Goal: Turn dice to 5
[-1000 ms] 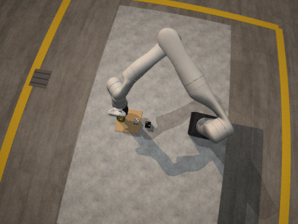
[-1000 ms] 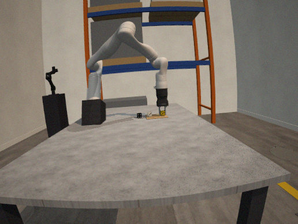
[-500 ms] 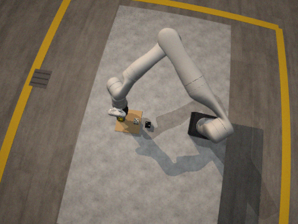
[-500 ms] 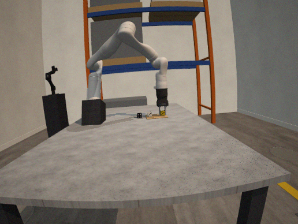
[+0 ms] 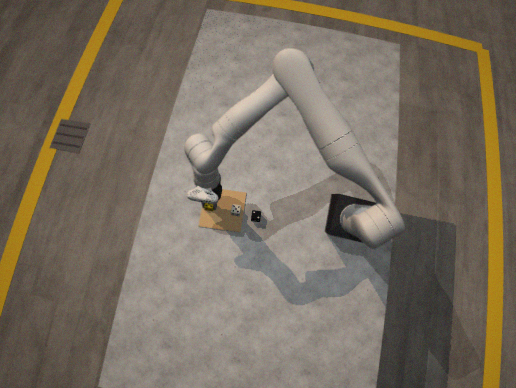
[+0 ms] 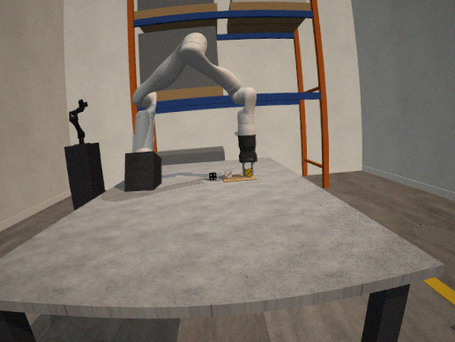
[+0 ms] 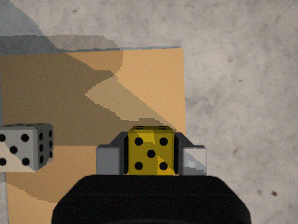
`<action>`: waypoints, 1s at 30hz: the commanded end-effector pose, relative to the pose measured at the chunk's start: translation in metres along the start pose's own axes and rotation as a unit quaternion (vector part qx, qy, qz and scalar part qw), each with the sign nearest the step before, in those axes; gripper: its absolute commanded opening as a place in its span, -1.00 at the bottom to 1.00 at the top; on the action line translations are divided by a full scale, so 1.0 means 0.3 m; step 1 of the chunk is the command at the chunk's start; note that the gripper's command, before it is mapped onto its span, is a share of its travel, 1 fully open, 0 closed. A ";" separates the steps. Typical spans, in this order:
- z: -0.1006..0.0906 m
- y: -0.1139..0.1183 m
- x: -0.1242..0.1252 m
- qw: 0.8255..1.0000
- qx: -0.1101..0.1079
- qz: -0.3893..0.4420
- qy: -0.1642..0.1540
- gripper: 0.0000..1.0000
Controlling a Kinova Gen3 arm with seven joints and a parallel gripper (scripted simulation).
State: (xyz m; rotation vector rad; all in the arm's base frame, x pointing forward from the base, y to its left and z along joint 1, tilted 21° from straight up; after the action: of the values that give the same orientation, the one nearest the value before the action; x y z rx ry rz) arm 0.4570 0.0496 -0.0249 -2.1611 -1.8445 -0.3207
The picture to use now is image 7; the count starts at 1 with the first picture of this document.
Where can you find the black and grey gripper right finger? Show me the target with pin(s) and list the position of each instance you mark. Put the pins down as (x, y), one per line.
(189, 159)

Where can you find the yellow die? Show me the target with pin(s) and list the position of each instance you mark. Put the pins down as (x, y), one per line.
(151, 150)

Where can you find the tan mat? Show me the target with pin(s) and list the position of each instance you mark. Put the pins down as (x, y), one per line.
(88, 98)

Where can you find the white die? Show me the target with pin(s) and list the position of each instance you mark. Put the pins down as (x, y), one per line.
(26, 147)

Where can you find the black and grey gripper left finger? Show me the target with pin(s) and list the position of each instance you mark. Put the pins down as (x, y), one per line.
(113, 159)

